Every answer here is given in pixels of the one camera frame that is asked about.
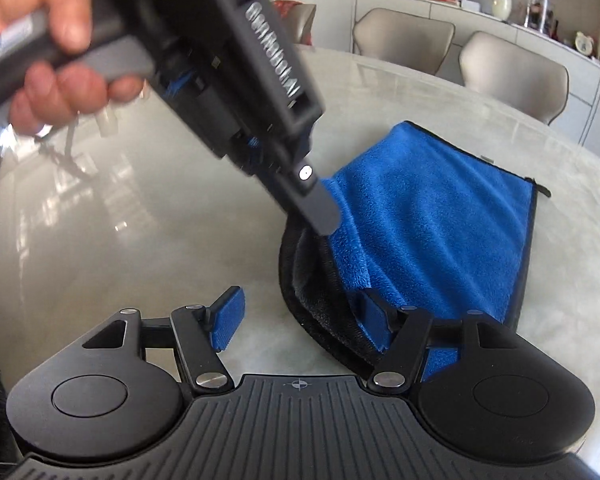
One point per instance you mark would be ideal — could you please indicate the grey chair with red cloth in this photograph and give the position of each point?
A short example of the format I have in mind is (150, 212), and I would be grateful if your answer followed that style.
(299, 21)

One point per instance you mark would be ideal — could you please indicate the white sideboard cabinet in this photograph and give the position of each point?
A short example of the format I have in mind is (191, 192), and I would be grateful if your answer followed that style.
(584, 74)

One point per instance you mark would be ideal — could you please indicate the red patterned cloth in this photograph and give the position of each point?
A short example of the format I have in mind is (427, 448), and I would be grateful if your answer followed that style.
(287, 9)

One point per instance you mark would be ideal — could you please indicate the glass jar on sideboard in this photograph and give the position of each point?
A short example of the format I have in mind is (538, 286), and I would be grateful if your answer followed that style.
(539, 16)

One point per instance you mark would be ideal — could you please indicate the person left hand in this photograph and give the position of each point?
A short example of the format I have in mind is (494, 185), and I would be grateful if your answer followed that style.
(44, 76)

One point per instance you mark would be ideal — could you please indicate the grey chair right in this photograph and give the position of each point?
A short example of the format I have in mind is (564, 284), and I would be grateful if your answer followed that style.
(515, 76)

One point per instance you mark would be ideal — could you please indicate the blue grey microfibre towel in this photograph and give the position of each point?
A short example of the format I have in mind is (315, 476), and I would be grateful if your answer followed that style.
(424, 224)

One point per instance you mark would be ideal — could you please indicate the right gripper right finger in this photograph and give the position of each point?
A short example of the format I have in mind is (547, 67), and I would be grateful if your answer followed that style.
(401, 334)

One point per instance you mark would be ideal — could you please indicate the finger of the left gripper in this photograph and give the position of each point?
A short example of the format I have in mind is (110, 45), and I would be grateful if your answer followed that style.
(298, 189)

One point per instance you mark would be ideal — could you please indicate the grey chair left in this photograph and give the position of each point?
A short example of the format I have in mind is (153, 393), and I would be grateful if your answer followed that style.
(403, 39)

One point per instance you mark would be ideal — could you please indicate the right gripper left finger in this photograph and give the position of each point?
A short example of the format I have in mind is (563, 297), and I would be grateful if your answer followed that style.
(200, 333)

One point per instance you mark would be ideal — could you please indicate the small alarm clock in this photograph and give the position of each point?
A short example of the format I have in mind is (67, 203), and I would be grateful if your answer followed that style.
(584, 44)

